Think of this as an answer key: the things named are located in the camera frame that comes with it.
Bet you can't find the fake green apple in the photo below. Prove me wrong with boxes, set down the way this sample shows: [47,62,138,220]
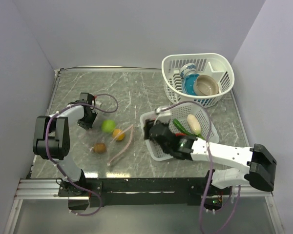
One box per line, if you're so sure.
[101,119,116,133]

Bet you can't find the fake green chili pepper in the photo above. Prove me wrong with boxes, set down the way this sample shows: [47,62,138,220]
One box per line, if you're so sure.
[172,119,193,136]

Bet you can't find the fake white radish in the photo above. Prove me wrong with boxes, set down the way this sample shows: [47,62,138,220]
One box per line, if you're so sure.
[187,114,205,140]

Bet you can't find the fake brown kiwi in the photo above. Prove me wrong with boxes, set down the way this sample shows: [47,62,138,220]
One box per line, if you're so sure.
[92,142,106,154]

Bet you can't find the clear zip top bag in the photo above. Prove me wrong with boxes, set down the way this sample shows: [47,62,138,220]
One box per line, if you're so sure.
[89,123,134,167]

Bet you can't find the fake orange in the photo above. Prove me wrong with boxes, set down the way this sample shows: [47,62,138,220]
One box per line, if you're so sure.
[112,128,125,141]

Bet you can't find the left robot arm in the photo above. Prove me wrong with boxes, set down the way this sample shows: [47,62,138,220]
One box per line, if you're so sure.
[33,93,97,196]

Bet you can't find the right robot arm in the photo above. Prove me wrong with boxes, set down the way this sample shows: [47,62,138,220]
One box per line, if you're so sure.
[143,119,277,194]

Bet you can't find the rectangular white perforated basket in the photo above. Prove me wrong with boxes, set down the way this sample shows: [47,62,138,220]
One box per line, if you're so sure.
[140,103,220,161]

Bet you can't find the teal plate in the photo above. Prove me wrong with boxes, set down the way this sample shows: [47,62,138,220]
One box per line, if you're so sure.
[182,74,200,96]

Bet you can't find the beige bowl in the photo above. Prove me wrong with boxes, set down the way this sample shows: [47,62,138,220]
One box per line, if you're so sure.
[194,75,219,96]

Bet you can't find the blue white patterned bowl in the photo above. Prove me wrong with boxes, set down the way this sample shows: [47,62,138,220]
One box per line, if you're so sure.
[179,63,197,78]

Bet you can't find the round white dish basket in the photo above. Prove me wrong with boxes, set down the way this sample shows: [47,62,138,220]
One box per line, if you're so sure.
[162,53,235,107]

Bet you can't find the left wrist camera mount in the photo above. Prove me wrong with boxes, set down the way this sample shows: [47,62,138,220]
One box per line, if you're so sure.
[92,96,102,108]

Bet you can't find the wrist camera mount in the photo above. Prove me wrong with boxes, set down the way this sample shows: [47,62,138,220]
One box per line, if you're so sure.
[92,96,102,108]
[155,107,172,123]

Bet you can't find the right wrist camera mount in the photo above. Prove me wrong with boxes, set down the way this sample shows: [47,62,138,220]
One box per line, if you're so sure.
[155,107,172,123]

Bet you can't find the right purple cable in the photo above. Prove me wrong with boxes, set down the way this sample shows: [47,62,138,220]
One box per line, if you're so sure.
[158,101,242,234]

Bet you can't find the purple cable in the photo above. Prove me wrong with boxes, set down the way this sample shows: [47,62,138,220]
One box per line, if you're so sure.
[45,94,119,217]
[158,101,242,234]

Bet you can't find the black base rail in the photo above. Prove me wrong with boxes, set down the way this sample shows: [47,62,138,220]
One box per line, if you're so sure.
[58,177,225,212]

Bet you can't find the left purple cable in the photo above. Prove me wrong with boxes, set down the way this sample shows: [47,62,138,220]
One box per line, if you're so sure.
[45,94,119,217]

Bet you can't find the aluminium frame rail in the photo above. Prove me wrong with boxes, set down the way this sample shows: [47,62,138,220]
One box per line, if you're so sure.
[14,176,274,199]

